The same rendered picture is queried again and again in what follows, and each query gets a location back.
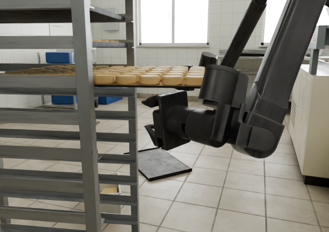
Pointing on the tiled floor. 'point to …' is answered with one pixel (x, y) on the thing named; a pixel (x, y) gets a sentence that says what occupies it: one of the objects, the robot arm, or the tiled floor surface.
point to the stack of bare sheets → (159, 164)
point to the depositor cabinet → (311, 125)
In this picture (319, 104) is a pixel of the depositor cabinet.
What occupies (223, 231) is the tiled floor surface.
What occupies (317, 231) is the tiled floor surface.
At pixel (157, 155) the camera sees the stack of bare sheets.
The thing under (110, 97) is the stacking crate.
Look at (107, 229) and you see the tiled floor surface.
